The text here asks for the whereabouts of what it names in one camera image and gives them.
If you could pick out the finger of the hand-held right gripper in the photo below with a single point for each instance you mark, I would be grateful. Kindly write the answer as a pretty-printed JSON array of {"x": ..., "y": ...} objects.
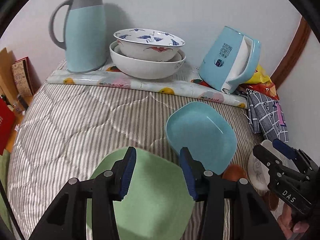
[
  {"x": 285, "y": 148},
  {"x": 265, "y": 157}
]

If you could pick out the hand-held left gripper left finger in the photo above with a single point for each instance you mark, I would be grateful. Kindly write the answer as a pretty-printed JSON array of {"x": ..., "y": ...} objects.
[{"x": 127, "y": 172}]

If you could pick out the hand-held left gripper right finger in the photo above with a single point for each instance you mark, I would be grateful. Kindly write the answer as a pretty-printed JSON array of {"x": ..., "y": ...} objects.
[{"x": 187, "y": 175}]

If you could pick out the white swirl bowl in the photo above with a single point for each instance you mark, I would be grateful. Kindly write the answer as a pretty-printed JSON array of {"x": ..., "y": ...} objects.
[{"x": 257, "y": 175}]

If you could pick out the brown plate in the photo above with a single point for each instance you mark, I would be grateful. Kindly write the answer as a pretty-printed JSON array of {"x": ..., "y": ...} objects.
[
  {"x": 273, "y": 201},
  {"x": 235, "y": 173}
]

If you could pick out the green plate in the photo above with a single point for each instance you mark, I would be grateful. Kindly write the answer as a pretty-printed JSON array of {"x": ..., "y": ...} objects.
[{"x": 152, "y": 205}]

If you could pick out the person's right hand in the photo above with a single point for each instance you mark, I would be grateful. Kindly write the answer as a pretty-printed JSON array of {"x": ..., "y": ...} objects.
[{"x": 293, "y": 225}]

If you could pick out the grey checked cloth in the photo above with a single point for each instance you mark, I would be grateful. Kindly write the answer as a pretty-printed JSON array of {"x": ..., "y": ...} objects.
[{"x": 267, "y": 115}]

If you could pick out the blue square plate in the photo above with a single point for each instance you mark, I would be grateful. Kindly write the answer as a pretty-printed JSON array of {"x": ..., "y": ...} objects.
[{"x": 200, "y": 130}]

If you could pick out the red snack bag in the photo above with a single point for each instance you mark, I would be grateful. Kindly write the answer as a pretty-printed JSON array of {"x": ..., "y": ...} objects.
[{"x": 267, "y": 90}]

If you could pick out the striped quilt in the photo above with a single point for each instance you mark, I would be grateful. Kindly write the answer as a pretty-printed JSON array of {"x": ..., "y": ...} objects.
[{"x": 75, "y": 120}]

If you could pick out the yellow snack bag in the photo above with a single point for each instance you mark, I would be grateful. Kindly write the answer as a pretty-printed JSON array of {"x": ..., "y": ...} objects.
[{"x": 261, "y": 76}]

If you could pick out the fruit print oilcloth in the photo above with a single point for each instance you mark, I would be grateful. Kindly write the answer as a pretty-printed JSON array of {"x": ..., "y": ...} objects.
[{"x": 150, "y": 83}]

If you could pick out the large white bowl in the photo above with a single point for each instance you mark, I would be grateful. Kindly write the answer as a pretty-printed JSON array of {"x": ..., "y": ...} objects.
[{"x": 147, "y": 68}]

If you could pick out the light blue electric kettle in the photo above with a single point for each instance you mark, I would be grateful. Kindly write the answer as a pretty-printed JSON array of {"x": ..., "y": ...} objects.
[{"x": 220, "y": 57}]

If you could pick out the green cloth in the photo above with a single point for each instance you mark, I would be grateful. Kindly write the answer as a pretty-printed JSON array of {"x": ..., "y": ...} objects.
[{"x": 3, "y": 192}]

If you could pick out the crane patterned bowl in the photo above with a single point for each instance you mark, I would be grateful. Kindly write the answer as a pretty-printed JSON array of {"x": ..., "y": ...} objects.
[{"x": 147, "y": 47}]

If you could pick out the red box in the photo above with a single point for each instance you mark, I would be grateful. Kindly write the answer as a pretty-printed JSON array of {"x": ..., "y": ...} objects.
[{"x": 6, "y": 125}]

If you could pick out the patterned paper box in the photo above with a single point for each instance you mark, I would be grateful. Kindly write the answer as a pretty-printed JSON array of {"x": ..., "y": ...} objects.
[{"x": 23, "y": 77}]

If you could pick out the light blue thermos jug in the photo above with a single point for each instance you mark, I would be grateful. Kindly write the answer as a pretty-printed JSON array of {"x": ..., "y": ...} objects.
[{"x": 85, "y": 35}]

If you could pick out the cardboard box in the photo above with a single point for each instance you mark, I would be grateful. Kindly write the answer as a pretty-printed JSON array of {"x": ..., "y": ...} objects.
[{"x": 6, "y": 75}]

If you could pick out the wooden door frame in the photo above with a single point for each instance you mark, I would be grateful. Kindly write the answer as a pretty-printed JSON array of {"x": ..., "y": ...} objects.
[{"x": 292, "y": 52}]

